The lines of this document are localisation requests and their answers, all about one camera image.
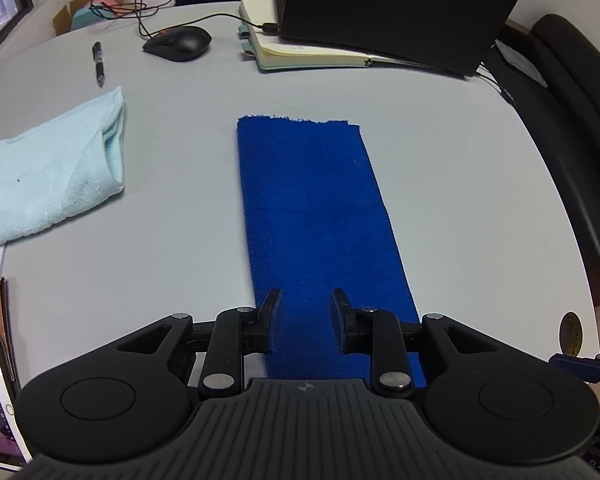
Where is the teal sticky note block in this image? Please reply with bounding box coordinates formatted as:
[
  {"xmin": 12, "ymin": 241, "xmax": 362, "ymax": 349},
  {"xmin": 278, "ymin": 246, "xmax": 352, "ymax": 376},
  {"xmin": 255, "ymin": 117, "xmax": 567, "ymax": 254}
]
[{"xmin": 71, "ymin": 6, "xmax": 106, "ymax": 31}]

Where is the round bronze disc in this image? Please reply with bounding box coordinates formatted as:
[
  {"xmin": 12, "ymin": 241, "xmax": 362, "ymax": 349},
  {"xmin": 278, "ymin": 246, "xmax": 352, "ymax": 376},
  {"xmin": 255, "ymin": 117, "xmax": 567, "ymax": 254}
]
[{"xmin": 560, "ymin": 311, "xmax": 584, "ymax": 358}]

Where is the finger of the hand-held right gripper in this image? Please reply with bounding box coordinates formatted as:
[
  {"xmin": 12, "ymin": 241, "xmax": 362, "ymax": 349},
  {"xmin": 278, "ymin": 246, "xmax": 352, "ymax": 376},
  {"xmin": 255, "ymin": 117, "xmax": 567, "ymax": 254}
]
[{"xmin": 549, "ymin": 352, "xmax": 600, "ymax": 384}]

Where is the black leather sofa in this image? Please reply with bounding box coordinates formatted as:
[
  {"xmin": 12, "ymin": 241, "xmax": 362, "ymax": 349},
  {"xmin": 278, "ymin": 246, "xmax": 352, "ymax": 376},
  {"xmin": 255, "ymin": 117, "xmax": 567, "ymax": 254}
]
[{"xmin": 482, "ymin": 13, "xmax": 600, "ymax": 263}]

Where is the black pen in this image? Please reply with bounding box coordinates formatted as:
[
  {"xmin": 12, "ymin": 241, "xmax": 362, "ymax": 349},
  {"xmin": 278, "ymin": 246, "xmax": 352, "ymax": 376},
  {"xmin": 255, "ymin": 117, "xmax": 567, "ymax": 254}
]
[{"xmin": 92, "ymin": 41, "xmax": 106, "ymax": 88}]

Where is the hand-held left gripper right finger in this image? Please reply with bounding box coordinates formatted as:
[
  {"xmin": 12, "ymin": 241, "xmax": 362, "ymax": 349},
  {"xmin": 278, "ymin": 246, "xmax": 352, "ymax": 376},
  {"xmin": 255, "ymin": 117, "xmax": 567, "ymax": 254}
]
[{"xmin": 330, "ymin": 287, "xmax": 522, "ymax": 397}]

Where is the dark blue towel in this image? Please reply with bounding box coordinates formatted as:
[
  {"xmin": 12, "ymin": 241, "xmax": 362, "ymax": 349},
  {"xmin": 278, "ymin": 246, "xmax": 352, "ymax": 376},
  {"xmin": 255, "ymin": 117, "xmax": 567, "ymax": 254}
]
[{"xmin": 236, "ymin": 115, "xmax": 427, "ymax": 389}]

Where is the black computer mouse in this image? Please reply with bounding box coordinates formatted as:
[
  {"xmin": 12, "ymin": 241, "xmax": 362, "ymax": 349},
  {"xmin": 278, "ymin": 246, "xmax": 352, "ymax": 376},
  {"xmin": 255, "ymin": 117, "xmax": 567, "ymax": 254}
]
[{"xmin": 142, "ymin": 25, "xmax": 213, "ymax": 63}]

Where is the blue face mask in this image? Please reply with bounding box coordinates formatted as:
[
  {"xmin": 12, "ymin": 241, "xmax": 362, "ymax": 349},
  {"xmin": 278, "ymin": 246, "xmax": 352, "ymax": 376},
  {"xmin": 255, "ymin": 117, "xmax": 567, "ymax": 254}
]
[{"xmin": 495, "ymin": 39, "xmax": 548, "ymax": 88}]

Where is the thin laptop cable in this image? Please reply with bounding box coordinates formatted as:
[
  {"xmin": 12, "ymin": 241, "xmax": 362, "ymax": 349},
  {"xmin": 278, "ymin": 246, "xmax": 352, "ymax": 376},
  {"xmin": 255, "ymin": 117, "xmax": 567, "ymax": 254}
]
[{"xmin": 475, "ymin": 62, "xmax": 518, "ymax": 107}]

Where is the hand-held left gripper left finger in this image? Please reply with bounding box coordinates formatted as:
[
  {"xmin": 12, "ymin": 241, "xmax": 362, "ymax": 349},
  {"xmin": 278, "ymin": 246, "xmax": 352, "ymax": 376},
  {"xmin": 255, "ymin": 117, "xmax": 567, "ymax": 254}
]
[{"xmin": 100, "ymin": 288, "xmax": 284, "ymax": 396}]

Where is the light blue towel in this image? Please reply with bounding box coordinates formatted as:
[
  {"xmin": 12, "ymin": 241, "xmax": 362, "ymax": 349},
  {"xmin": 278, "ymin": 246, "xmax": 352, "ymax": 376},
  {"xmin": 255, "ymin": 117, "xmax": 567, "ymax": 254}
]
[{"xmin": 0, "ymin": 85, "xmax": 127, "ymax": 252}]

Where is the black usb cable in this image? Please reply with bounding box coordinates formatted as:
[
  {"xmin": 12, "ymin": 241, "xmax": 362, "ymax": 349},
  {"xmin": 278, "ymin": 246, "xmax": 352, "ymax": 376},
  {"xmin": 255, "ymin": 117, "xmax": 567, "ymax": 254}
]
[{"xmin": 150, "ymin": 12, "xmax": 281, "ymax": 38}]

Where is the black looped cable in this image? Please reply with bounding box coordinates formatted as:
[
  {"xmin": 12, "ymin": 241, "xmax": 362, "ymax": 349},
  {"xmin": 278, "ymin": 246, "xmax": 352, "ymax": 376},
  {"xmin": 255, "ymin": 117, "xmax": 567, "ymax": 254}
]
[{"xmin": 89, "ymin": 0, "xmax": 168, "ymax": 39}]

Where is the black laptop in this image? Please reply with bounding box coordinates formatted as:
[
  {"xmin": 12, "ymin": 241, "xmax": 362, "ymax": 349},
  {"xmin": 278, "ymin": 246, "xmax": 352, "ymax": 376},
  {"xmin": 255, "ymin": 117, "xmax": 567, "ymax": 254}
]
[{"xmin": 275, "ymin": 0, "xmax": 532, "ymax": 79}]

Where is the open cream notebook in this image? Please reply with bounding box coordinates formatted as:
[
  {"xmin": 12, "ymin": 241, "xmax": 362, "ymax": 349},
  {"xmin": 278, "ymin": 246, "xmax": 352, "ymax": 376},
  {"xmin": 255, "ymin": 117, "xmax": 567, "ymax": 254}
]
[{"xmin": 238, "ymin": 0, "xmax": 431, "ymax": 72}]

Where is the cardboard box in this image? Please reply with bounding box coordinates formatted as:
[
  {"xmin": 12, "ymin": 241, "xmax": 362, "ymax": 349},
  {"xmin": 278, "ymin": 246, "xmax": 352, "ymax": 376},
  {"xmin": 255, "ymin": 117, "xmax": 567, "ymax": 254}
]
[{"xmin": 52, "ymin": 0, "xmax": 128, "ymax": 37}]

